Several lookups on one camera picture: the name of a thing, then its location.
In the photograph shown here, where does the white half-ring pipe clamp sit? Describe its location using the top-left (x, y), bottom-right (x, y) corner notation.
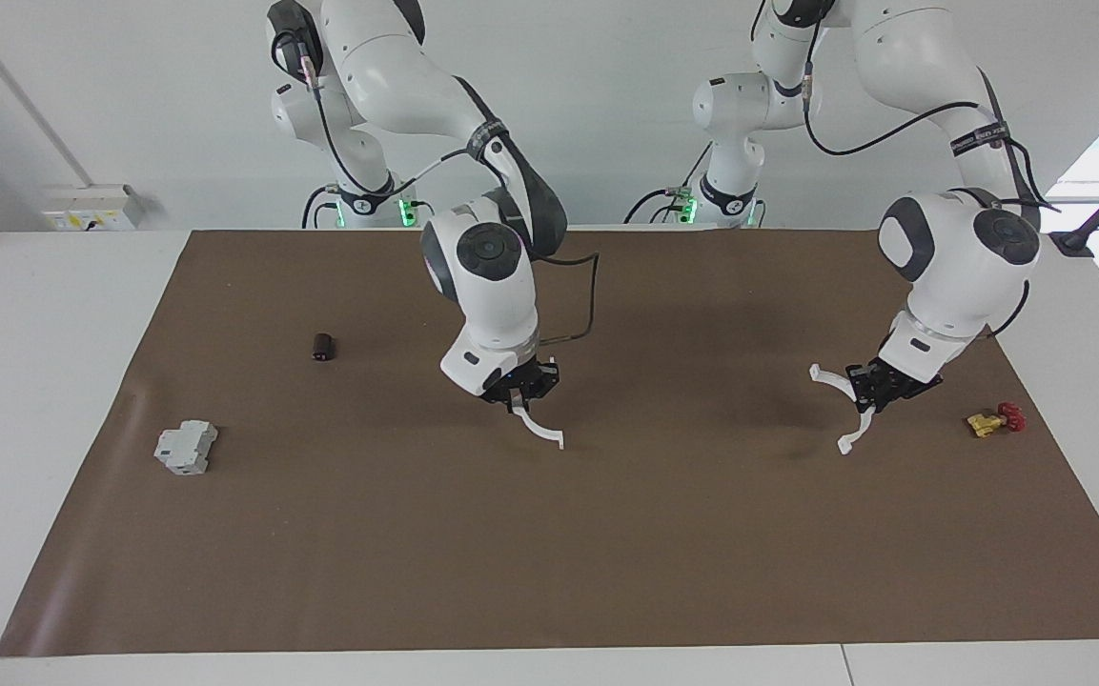
top-left (511, 406), bottom-right (567, 452)
top-left (808, 363), bottom-right (880, 456)

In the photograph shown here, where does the brown table mat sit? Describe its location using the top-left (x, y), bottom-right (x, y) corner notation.
top-left (0, 227), bottom-right (1099, 658)

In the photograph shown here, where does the grey circuit breaker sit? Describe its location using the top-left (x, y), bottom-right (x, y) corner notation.
top-left (153, 420), bottom-right (220, 477)

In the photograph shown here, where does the brass valve red handle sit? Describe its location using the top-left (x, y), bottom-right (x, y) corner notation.
top-left (966, 401), bottom-right (1028, 439)

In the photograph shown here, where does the black left base cable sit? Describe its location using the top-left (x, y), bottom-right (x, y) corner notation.
top-left (623, 143), bottom-right (714, 227)

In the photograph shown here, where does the black base cable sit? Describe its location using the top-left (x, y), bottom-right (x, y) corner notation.
top-left (300, 184), bottom-right (342, 231)
top-left (623, 143), bottom-right (714, 227)

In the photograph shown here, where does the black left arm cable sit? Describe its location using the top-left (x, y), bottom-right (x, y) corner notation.
top-left (749, 0), bottom-right (1063, 339)

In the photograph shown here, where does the black right base cable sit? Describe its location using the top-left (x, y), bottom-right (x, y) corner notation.
top-left (300, 184), bottom-right (342, 231)

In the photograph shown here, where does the white wall socket box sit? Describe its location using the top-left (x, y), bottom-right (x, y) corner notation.
top-left (42, 184), bottom-right (146, 232)

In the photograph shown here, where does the white wall cable conduit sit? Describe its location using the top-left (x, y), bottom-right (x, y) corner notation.
top-left (0, 0), bottom-right (94, 189)

